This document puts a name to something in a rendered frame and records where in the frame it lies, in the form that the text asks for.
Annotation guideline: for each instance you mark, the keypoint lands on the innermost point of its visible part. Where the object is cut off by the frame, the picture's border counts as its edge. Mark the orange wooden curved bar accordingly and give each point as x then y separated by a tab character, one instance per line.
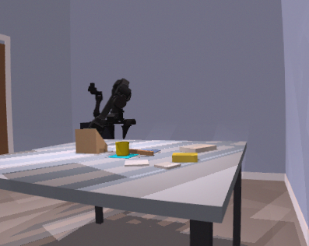
141	152

